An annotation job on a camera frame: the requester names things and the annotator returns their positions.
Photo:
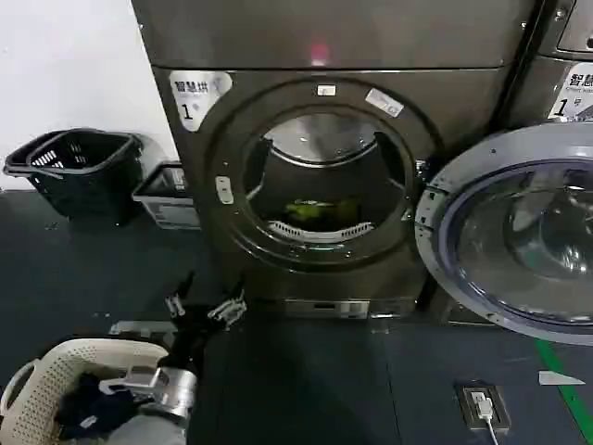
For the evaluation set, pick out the white perforated laundry basket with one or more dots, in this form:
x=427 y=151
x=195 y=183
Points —
x=46 y=371

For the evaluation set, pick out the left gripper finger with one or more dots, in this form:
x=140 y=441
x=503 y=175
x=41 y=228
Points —
x=231 y=308
x=178 y=301

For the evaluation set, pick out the floor power socket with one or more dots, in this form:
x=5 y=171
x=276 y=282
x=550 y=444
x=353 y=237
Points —
x=498 y=412

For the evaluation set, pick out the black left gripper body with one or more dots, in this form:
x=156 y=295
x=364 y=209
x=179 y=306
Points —
x=194 y=329

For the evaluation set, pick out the green garment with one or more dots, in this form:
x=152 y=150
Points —
x=319 y=208

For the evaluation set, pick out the grey dryer with number label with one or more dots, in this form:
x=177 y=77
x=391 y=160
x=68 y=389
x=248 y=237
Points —
x=551 y=28

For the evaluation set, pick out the grey dryer with open drum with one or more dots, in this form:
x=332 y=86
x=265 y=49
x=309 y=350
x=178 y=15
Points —
x=324 y=37

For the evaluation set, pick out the round glass dryer door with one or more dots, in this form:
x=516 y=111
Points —
x=528 y=241

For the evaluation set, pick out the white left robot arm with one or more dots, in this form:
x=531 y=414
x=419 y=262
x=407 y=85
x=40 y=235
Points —
x=178 y=389

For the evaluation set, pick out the dark blue clothes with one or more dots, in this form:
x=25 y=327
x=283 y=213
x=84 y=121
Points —
x=97 y=408

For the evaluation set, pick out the grey box with printed label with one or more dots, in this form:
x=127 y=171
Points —
x=167 y=208

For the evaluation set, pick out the black plastic basket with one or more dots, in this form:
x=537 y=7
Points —
x=88 y=185
x=18 y=162

